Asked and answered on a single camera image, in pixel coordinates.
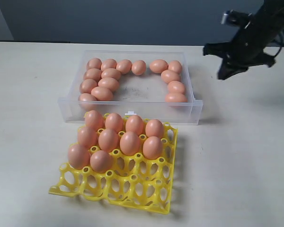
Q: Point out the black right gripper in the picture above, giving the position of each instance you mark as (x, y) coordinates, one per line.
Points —
(246, 48)

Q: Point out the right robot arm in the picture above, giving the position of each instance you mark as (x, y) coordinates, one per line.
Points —
(273, 9)

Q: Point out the yellow plastic egg tray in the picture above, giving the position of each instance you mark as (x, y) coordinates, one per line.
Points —
(132, 181)

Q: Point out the clear plastic box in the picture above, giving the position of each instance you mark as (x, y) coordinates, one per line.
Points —
(137, 95)

